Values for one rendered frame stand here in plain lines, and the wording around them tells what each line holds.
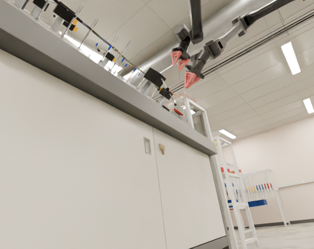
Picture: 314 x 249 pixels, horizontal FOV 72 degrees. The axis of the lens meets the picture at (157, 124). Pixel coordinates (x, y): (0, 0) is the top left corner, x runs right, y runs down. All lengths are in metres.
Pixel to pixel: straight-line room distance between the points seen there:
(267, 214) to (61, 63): 8.97
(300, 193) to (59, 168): 8.74
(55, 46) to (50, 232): 0.35
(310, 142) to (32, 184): 8.95
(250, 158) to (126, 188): 8.93
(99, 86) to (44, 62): 0.13
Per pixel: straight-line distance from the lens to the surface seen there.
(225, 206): 1.93
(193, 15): 1.24
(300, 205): 8.99
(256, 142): 9.44
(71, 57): 0.53
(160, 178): 0.72
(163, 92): 1.19
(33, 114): 0.46
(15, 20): 0.49
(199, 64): 1.14
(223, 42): 1.26
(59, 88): 0.52
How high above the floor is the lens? 0.48
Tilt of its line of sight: 25 degrees up
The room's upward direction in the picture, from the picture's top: 7 degrees counter-clockwise
